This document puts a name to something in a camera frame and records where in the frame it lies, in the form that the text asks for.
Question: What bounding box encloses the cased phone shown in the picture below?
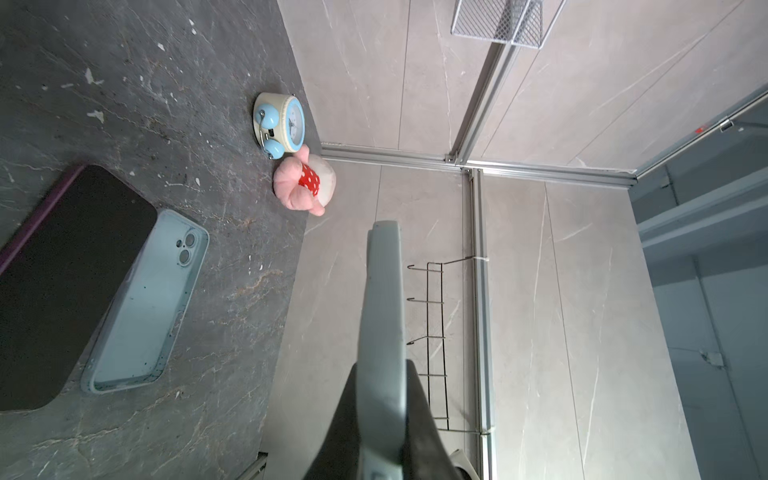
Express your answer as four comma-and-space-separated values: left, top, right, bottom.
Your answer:
356, 220, 407, 479

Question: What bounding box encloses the black wire hook rack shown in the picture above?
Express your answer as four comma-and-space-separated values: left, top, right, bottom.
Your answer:
406, 255, 491, 437

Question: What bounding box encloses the pink plush pig toy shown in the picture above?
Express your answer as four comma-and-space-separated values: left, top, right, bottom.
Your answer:
273, 145, 337, 217

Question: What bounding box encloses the white wire mesh basket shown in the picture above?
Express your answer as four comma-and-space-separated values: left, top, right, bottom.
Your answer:
451, 0, 567, 50

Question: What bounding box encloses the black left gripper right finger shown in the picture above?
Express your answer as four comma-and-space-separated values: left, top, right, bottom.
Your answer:
403, 360, 462, 480

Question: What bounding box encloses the light blue phone case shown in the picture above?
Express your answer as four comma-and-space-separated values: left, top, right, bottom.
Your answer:
80, 209, 210, 394

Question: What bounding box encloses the blue cream alarm clock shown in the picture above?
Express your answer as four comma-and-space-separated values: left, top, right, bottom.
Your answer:
252, 92, 306, 160

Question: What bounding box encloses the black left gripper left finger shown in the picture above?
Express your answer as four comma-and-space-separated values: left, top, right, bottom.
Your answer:
304, 364, 360, 480

